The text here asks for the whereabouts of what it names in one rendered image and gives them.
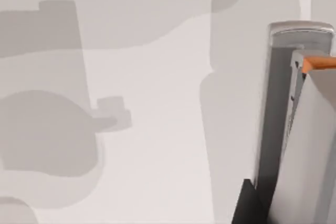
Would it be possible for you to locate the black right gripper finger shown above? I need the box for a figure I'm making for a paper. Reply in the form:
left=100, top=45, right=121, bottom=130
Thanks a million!
left=231, top=178, right=268, bottom=224

